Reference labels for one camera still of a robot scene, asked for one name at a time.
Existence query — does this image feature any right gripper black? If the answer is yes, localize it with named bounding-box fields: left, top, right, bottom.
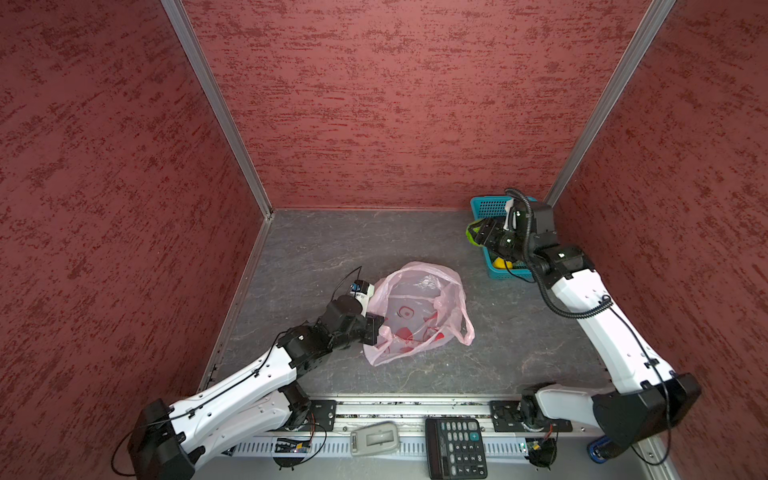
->
left=467, top=217, right=533, bottom=262

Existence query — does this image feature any yellow fruit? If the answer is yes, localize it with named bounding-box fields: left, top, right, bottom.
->
left=493, top=257, right=514, bottom=270

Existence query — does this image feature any small green fruit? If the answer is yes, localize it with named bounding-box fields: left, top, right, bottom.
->
left=466, top=219, right=484, bottom=247

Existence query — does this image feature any pink plastic bag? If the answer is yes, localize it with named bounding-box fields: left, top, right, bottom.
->
left=363, top=261, right=476, bottom=367

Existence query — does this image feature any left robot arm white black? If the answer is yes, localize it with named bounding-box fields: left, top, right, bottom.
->
left=127, top=281, right=384, bottom=479

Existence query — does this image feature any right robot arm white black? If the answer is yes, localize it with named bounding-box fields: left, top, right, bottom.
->
left=467, top=196, right=702, bottom=463

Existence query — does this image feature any teal plastic basket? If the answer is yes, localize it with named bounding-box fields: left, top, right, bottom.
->
left=470, top=196, right=533, bottom=283

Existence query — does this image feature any grey plastic device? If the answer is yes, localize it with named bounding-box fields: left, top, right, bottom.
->
left=350, top=422, right=401, bottom=457

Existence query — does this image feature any black calculator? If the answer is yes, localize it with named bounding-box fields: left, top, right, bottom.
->
left=424, top=417, right=488, bottom=480

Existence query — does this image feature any blue handheld device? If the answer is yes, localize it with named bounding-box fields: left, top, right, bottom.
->
left=587, top=436, right=614, bottom=464

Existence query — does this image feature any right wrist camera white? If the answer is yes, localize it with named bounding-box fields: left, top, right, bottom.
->
left=503, top=198, right=516, bottom=231

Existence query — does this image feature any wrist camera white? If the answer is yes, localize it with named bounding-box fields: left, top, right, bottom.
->
left=349, top=279, right=375, bottom=316
left=503, top=198, right=516, bottom=231

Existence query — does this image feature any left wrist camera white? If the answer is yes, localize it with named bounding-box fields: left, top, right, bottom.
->
left=349, top=279, right=375, bottom=316

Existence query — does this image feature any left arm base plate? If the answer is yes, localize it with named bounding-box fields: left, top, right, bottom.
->
left=300, top=399, right=338, bottom=433

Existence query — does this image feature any left circuit board with wires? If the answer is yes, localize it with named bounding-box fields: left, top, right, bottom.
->
left=272, top=415, right=328, bottom=471

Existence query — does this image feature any circuit board with wires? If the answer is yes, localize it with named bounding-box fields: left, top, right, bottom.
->
left=272, top=415, right=328, bottom=471
left=526, top=426, right=558, bottom=470

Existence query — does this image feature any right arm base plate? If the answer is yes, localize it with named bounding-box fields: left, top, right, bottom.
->
left=489, top=400, right=573, bottom=434

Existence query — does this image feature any right circuit board with wires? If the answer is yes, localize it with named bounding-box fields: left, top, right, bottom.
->
left=526, top=426, right=558, bottom=470

